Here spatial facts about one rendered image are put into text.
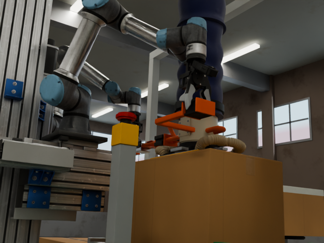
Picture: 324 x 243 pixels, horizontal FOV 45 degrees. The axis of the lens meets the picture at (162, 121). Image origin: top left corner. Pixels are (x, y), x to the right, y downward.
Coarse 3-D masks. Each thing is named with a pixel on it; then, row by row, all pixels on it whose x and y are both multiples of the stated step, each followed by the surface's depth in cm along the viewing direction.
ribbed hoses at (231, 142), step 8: (208, 136) 154; (216, 136) 155; (224, 136) 159; (200, 144) 156; (208, 144) 155; (216, 144) 157; (224, 144) 159; (232, 144) 160; (240, 144) 162; (160, 152) 178; (168, 152) 185; (240, 152) 166
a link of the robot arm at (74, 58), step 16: (96, 0) 160; (112, 0) 165; (96, 16) 162; (112, 16) 169; (80, 32) 163; (96, 32) 165; (80, 48) 162; (64, 64) 162; (80, 64) 164; (48, 80) 160; (64, 80) 160; (48, 96) 158; (64, 96) 160
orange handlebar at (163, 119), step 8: (176, 112) 146; (160, 120) 154; (168, 120) 151; (176, 128) 163; (184, 128) 165; (192, 128) 167; (208, 128) 167; (216, 128) 163; (224, 128) 164; (176, 136) 184; (144, 144) 206; (152, 144) 200
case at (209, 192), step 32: (160, 160) 162; (192, 160) 145; (224, 160) 141; (256, 160) 151; (160, 192) 158; (192, 192) 142; (224, 192) 138; (256, 192) 148; (160, 224) 154; (192, 224) 138; (224, 224) 136; (256, 224) 145
